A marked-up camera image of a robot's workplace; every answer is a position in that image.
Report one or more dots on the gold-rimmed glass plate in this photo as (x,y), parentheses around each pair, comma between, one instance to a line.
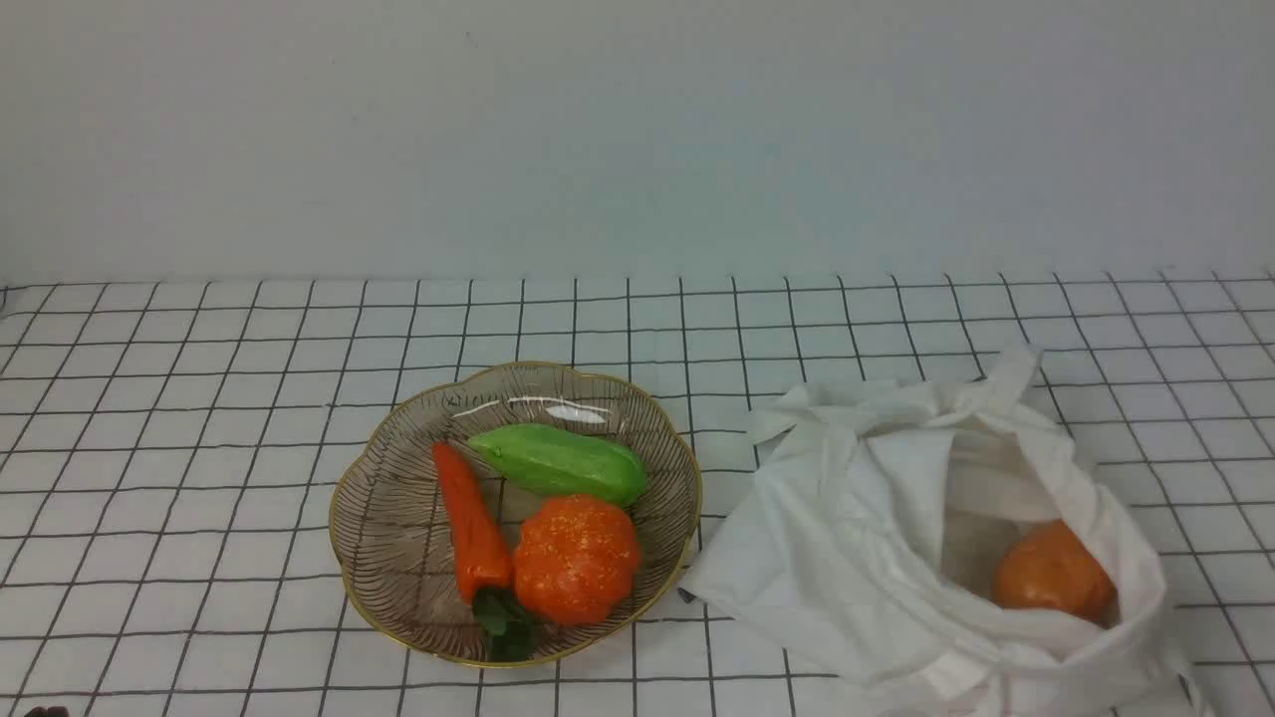
(390,531)

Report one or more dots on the white cloth bag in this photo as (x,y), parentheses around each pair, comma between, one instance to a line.
(858,545)

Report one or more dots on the orange carrot with green leaves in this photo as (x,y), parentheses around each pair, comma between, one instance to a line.
(482,562)

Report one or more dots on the green chayote vegetable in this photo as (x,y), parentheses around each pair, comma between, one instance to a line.
(551,461)

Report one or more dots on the orange pumpkin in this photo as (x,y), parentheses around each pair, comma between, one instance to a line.
(576,560)

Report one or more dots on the brown potato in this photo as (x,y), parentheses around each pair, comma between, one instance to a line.
(1050,568)

